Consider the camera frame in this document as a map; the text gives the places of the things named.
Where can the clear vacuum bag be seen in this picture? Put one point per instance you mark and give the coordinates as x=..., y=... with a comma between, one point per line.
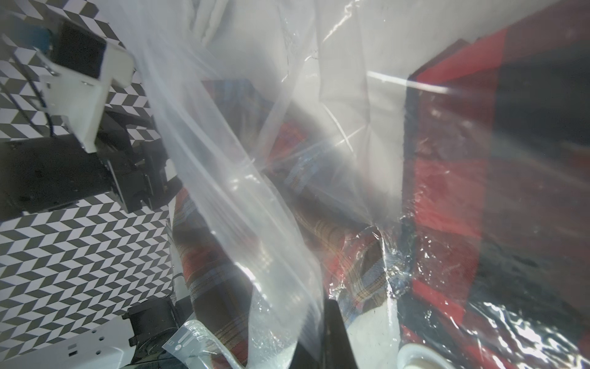
x=374, y=184

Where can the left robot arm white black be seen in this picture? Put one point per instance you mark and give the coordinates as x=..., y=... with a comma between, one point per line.
x=86, y=275

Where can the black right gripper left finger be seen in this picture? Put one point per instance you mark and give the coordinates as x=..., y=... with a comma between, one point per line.
x=302, y=359

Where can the red black checked shirt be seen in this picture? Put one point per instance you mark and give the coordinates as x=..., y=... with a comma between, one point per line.
x=495, y=227

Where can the multicolour plaid shirt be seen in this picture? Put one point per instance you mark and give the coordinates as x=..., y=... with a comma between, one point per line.
x=273, y=220

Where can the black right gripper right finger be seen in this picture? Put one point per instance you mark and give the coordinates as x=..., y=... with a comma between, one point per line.
x=337, y=352

